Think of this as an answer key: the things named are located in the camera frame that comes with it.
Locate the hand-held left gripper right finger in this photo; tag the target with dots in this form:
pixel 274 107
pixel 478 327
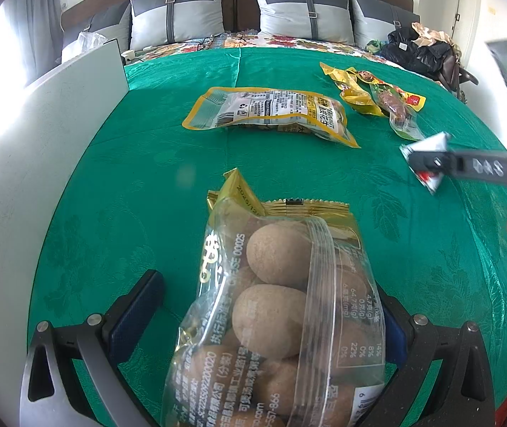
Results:
pixel 394 340

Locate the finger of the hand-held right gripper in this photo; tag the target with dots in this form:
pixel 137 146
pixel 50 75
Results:
pixel 475 167

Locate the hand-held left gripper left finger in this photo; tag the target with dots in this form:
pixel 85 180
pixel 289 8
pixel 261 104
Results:
pixel 137 311

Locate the white triangular snack packet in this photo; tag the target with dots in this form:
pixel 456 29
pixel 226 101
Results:
pixel 431 142

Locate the clear bag of round snacks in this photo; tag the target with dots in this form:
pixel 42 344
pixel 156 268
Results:
pixel 271 316

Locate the brown handbag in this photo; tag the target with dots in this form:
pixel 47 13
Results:
pixel 455 69

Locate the clear chicken leg packet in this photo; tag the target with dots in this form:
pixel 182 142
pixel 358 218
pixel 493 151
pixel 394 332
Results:
pixel 402 118

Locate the beige crumpled cloth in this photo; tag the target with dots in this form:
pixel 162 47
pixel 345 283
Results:
pixel 431 33

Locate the red and yellow snack packet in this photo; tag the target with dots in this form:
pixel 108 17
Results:
pixel 406 97

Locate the black clothes pile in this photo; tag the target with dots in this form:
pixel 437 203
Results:
pixel 409 51

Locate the plain yellow snack packet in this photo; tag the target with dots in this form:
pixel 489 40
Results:
pixel 355 95

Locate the grey two-tone pillow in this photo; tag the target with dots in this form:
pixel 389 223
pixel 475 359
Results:
pixel 177 13
pixel 302 11
pixel 102 26
pixel 378 20

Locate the yellow peanut packet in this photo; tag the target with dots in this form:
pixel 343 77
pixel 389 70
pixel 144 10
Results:
pixel 271 109

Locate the floral bed sheet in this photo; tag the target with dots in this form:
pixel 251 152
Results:
pixel 280 44

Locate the clear plastic bag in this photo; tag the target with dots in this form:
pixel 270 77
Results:
pixel 91 40

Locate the grey curtain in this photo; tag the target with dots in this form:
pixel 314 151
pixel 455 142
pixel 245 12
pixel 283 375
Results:
pixel 35 22

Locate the white door frame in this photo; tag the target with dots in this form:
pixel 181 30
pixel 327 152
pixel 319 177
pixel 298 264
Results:
pixel 469 4

